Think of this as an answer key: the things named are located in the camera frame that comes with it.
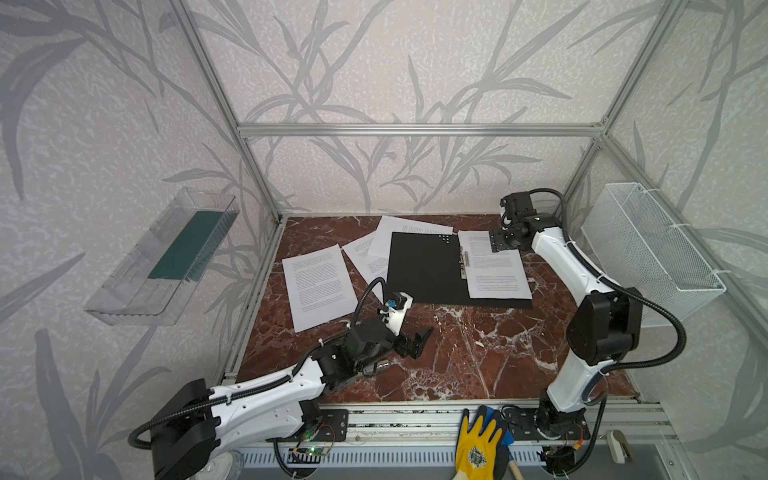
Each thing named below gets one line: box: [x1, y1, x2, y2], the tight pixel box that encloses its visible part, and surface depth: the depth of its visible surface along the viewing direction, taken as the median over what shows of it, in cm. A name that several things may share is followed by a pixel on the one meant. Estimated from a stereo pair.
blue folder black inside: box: [387, 232, 533, 309], surface depth 108 cm
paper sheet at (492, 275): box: [458, 230, 533, 299], surface depth 104 cm
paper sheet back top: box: [368, 216, 453, 259], surface depth 118 cm
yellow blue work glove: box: [452, 405, 515, 480], surface depth 71 cm
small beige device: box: [606, 429, 635, 464], surface depth 71 cm
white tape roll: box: [198, 450, 244, 480], surface depth 65 cm
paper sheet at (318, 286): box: [282, 244, 359, 333], surface depth 104 cm
